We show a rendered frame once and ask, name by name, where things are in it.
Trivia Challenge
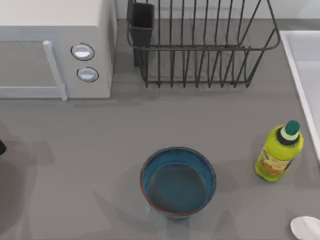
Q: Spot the blue bowl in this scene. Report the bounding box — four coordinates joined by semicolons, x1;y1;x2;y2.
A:
139;146;217;221

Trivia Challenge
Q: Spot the round microwave knob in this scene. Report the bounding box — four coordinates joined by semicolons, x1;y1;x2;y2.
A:
76;66;100;83
70;43;96;62

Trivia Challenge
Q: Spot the black cutlery holder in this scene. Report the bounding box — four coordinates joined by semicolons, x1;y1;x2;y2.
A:
126;2;156;68

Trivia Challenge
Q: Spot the pale microwave oven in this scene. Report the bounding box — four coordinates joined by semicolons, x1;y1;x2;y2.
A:
0;0;118;101

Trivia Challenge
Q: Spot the yellow-green bottle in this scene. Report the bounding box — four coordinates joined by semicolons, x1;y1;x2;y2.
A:
254;120;305;184

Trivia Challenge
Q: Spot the microwave door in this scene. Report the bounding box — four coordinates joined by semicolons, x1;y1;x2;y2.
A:
0;40;66;99

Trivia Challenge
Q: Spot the white sink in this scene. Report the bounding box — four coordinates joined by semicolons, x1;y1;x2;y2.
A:
279;30;320;163

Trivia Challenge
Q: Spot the black wire dish rack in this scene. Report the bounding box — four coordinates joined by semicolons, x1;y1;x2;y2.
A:
126;0;281;89

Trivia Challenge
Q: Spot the microwave door handle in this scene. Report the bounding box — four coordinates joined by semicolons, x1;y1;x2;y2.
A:
42;40;68;102

